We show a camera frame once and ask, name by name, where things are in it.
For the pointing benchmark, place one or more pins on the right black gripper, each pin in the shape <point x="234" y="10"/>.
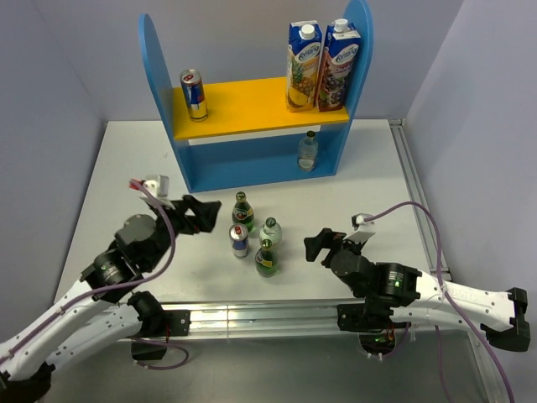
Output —
<point x="325" y="238"/>

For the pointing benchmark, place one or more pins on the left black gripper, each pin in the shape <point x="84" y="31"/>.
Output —
<point x="203" y="217"/>

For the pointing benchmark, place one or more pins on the green glass bottle front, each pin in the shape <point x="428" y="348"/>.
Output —
<point x="266" y="259"/>

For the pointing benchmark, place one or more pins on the green glass bottle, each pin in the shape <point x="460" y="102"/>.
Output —
<point x="266" y="259"/>
<point x="242" y="212"/>

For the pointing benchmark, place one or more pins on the energy drink can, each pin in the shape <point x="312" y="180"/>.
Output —
<point x="195" y="100"/>
<point x="238" y="234"/>

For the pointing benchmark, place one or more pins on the clear glass bottle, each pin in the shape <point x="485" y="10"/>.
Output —
<point x="307" y="151"/>
<point x="271" y="230"/>

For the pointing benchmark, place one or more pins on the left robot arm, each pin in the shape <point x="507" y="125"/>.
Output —
<point x="104" y="305"/>

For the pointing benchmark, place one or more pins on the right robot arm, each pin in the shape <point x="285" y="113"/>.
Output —
<point x="497" y="315"/>

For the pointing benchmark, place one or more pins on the blue and yellow shelf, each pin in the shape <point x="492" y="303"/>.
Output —
<point x="249" y="137"/>

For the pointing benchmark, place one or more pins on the berry juice carton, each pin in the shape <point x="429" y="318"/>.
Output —
<point x="342" y="43"/>

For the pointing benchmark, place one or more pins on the pineapple juice carton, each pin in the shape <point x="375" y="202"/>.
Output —
<point x="303" y="58"/>

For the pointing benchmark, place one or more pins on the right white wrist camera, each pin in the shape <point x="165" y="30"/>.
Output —
<point x="363" y="228"/>

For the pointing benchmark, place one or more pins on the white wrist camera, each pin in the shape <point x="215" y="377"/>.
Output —
<point x="363" y="228"/>
<point x="153" y="188"/>

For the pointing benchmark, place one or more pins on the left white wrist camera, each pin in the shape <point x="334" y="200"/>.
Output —
<point x="153" y="188"/>

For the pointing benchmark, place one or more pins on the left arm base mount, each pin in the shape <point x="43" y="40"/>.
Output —
<point x="155" y="339"/>

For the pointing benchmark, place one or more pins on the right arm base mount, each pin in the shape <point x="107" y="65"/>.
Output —
<point x="376" y="333"/>

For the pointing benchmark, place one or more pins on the aluminium rail frame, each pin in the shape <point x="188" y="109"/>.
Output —
<point x="255" y="339"/>

